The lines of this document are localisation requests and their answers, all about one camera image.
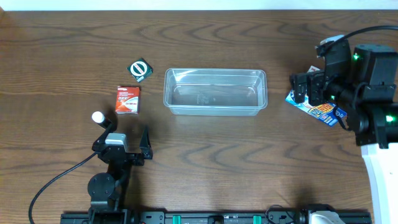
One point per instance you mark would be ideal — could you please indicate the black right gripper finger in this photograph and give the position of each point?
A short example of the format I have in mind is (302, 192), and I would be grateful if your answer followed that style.
(315, 81)
(299, 85)

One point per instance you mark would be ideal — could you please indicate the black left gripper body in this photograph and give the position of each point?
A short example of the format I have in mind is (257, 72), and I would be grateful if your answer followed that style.
(136, 160)

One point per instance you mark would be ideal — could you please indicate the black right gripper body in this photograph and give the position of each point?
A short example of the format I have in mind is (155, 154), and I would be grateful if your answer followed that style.
(311, 88)

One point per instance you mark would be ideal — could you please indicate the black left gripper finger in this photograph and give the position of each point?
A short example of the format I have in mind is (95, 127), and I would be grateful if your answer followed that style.
(108, 128)
(145, 145)

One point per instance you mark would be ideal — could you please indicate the blue cool fever box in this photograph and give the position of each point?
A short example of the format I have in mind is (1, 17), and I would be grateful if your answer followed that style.
(323, 113)

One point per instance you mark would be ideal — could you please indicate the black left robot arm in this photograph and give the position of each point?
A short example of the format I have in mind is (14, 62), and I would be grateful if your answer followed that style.
(107, 189)

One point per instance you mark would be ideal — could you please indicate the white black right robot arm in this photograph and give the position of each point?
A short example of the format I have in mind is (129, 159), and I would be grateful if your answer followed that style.
(361, 81)

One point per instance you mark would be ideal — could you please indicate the clear plastic container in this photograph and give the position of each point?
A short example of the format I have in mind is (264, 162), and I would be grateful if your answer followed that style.
(215, 91)

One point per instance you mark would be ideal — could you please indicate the white green flat box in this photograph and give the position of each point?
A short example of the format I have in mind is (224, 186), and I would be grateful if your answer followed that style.
(313, 69)

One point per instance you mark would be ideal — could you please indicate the white capped dark bottle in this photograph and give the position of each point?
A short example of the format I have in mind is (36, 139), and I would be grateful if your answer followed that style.
(100, 119)

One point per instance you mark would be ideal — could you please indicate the red medicine box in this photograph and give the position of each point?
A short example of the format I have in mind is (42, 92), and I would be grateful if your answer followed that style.
(127, 100)

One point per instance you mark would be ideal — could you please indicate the small green square box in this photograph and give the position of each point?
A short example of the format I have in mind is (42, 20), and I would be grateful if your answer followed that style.
(140, 70)

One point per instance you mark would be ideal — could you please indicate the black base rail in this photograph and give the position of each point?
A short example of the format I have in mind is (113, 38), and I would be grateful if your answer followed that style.
(274, 214)

